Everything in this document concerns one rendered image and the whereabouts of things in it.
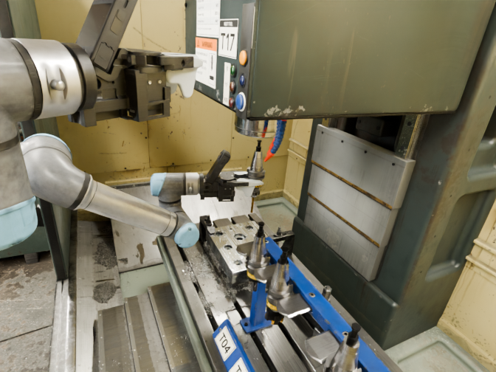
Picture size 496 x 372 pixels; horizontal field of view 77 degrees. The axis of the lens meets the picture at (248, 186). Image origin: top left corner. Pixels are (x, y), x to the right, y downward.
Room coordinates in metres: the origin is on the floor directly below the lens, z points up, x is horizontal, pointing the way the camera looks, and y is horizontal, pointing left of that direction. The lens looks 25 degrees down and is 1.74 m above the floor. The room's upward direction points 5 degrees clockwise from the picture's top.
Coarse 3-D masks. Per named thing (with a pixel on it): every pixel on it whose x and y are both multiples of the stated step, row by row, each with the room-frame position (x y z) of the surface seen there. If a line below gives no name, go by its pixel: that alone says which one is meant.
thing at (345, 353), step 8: (344, 344) 0.37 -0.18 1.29; (336, 352) 0.38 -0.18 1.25; (344, 352) 0.36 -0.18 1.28; (352, 352) 0.36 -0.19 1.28; (336, 360) 0.37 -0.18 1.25; (344, 360) 0.36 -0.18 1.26; (352, 360) 0.35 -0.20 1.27; (336, 368) 0.36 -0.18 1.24; (344, 368) 0.35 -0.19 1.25; (352, 368) 0.35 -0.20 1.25
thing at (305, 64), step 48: (192, 0) 0.93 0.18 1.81; (240, 0) 0.66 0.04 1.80; (288, 0) 0.63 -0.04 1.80; (336, 0) 0.68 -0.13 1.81; (384, 0) 0.73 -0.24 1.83; (432, 0) 0.79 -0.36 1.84; (480, 0) 0.87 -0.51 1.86; (192, 48) 0.93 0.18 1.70; (288, 48) 0.63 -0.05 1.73; (336, 48) 0.68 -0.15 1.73; (384, 48) 0.74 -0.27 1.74; (432, 48) 0.82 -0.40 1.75; (288, 96) 0.64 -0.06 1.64; (336, 96) 0.70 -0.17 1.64; (384, 96) 0.76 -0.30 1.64; (432, 96) 0.84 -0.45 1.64
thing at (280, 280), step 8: (280, 264) 0.55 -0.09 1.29; (288, 264) 0.56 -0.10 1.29; (280, 272) 0.55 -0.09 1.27; (288, 272) 0.56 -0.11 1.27; (272, 280) 0.56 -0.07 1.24; (280, 280) 0.55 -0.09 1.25; (288, 280) 0.56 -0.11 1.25; (272, 288) 0.55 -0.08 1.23; (280, 288) 0.54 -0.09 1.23; (288, 288) 0.55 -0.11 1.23
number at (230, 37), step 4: (228, 32) 0.70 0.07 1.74; (232, 32) 0.68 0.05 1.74; (228, 36) 0.70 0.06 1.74; (232, 36) 0.68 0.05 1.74; (228, 40) 0.70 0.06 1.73; (232, 40) 0.68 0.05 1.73; (228, 44) 0.70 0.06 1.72; (232, 44) 0.68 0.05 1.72; (228, 48) 0.70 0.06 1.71; (232, 48) 0.68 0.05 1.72; (224, 52) 0.71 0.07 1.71; (228, 52) 0.70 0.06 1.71; (232, 52) 0.68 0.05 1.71
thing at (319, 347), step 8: (320, 336) 0.44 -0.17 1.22; (328, 336) 0.44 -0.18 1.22; (312, 344) 0.42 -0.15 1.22; (320, 344) 0.42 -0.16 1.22; (328, 344) 0.42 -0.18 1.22; (336, 344) 0.42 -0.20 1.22; (312, 352) 0.40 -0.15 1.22; (320, 352) 0.40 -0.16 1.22; (328, 352) 0.41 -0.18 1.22; (320, 360) 0.39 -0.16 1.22
